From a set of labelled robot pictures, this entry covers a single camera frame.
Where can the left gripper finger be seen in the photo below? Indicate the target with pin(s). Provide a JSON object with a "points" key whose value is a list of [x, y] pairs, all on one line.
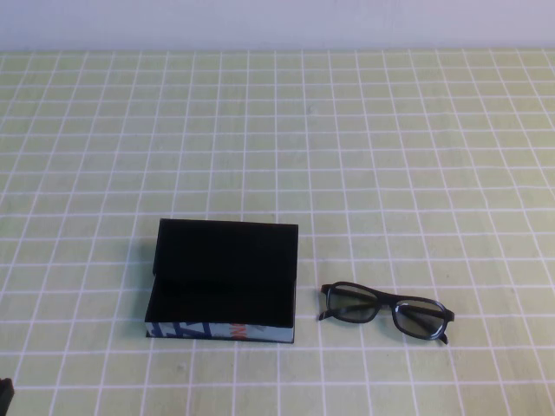
{"points": [[6, 398]]}

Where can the black glasses case box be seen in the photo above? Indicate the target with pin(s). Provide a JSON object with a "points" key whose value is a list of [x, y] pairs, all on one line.
{"points": [[221, 268]]}

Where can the black framed glasses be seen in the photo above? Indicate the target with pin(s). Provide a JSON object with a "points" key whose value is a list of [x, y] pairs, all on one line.
{"points": [[388, 299]]}

